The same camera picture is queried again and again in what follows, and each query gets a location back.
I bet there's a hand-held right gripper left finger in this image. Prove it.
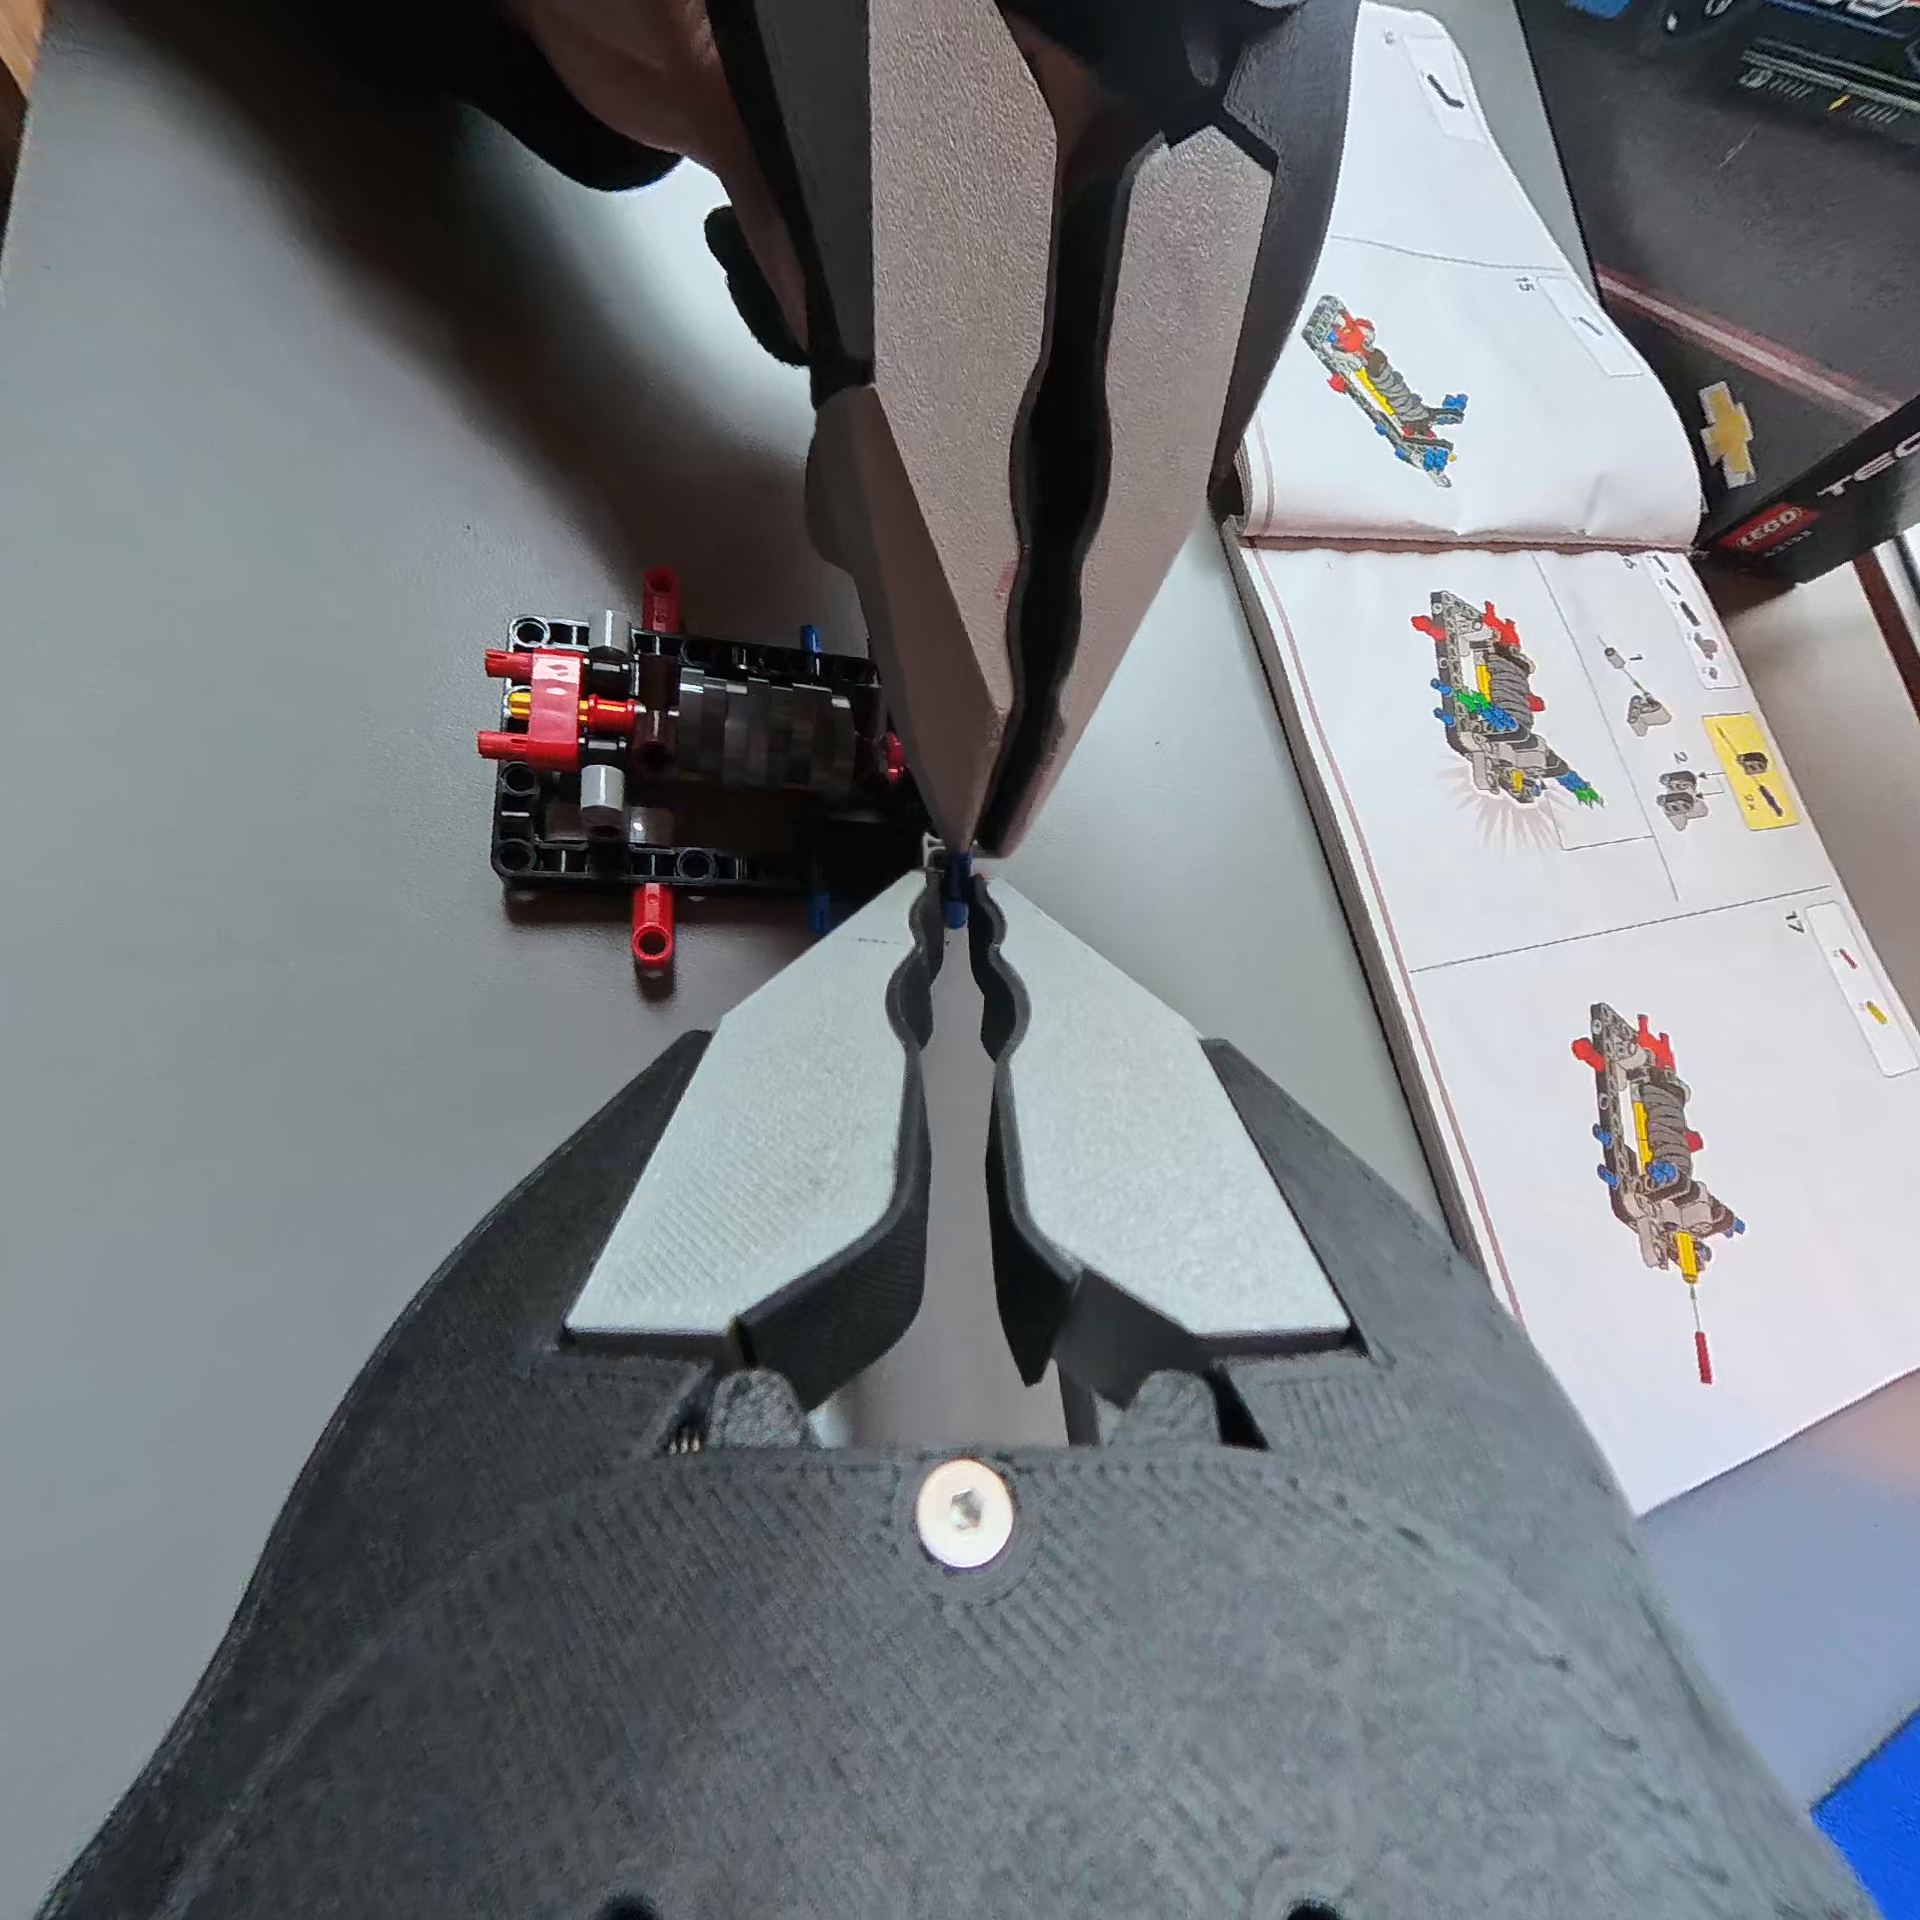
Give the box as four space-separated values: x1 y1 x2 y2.
562 870 940 1417

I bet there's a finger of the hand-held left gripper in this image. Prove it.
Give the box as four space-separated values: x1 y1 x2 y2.
809 0 1067 850
978 53 1280 861

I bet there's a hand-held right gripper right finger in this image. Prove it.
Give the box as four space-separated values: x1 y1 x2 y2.
965 875 1359 1413

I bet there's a black lego frame assembly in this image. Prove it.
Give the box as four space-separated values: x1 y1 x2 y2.
480 566 940 984

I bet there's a black lego set box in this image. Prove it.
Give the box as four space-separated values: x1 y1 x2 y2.
1506 0 1920 588

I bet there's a lego instruction booklet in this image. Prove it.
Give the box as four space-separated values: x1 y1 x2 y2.
1222 0 1920 1519

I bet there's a person's left hand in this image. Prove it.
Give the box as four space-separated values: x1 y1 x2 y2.
510 0 786 231

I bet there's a blue plastic tray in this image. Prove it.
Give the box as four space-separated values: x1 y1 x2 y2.
1805 1746 1920 1920

